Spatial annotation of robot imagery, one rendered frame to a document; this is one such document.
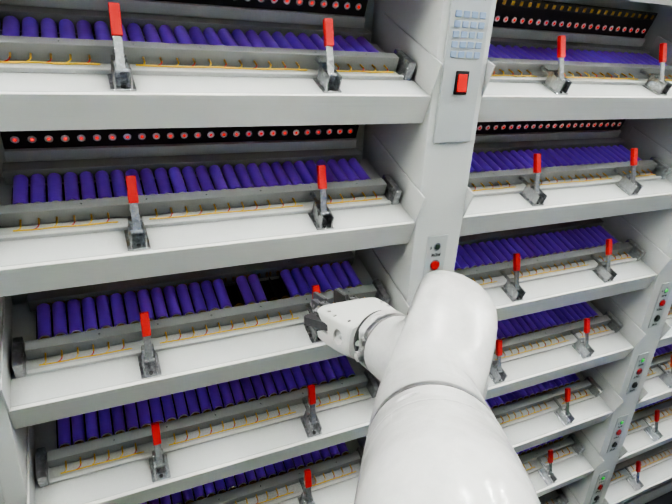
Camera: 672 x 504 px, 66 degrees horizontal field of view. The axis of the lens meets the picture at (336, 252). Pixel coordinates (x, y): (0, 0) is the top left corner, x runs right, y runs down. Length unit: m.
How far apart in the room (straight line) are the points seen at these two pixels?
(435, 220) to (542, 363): 0.54
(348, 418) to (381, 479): 0.79
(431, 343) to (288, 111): 0.39
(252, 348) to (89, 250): 0.29
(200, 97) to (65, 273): 0.28
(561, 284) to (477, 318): 0.73
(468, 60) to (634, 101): 0.41
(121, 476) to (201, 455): 0.13
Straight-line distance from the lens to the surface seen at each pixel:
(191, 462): 0.96
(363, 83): 0.80
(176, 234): 0.75
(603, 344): 1.46
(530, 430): 1.43
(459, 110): 0.85
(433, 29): 0.83
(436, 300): 0.49
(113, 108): 0.68
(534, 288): 1.17
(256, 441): 0.98
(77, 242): 0.75
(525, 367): 1.27
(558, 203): 1.08
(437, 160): 0.85
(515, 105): 0.94
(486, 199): 0.99
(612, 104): 1.11
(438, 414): 0.29
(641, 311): 1.47
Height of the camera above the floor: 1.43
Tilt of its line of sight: 23 degrees down
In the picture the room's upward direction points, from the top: 3 degrees clockwise
